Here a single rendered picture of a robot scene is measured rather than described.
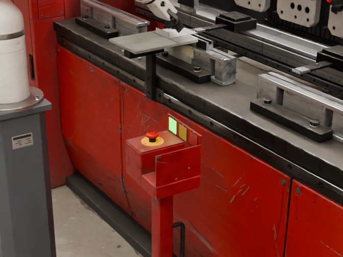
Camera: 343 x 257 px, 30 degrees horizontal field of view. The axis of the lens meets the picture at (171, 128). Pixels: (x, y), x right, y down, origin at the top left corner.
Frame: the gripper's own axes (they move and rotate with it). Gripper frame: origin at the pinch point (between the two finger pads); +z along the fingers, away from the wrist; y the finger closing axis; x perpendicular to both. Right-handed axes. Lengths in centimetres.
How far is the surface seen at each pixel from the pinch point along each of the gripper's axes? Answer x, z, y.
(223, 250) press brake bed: 51, 46, -45
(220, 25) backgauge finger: -14.1, 15.7, -1.2
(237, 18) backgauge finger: -19.2, 16.1, -5.6
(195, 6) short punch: -8.4, -2.6, -6.3
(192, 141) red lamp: 33, 3, -44
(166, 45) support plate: 9.9, -3.7, -9.8
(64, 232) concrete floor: 89, 61, 44
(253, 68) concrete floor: -84, 206, 171
